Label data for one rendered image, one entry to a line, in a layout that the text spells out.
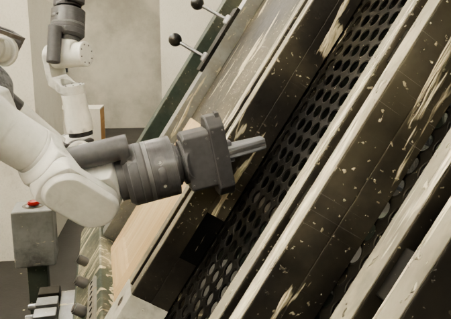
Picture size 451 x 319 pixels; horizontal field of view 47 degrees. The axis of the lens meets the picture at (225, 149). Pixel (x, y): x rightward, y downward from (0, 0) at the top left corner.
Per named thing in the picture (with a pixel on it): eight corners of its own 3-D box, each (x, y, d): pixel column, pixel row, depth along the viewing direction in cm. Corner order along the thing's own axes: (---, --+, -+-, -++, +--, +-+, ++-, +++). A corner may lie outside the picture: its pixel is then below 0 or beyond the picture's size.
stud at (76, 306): (82, 315, 112) (70, 309, 111) (88, 305, 112) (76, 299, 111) (82, 320, 109) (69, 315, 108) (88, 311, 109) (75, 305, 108)
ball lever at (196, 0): (229, 30, 144) (190, 8, 147) (235, 18, 144) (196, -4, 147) (226, 25, 141) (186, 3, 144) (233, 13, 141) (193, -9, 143)
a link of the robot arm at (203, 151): (241, 199, 74) (160, 221, 72) (225, 183, 83) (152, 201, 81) (224, 114, 71) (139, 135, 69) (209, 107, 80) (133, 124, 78)
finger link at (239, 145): (267, 144, 76) (227, 154, 75) (260, 140, 79) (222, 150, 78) (265, 133, 76) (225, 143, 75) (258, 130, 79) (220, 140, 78)
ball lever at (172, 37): (206, 66, 145) (168, 43, 148) (213, 55, 145) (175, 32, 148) (203, 63, 141) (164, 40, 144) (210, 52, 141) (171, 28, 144)
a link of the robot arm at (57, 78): (81, 40, 137) (90, 90, 140) (54, 43, 140) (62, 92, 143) (67, 43, 131) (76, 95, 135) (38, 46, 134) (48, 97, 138)
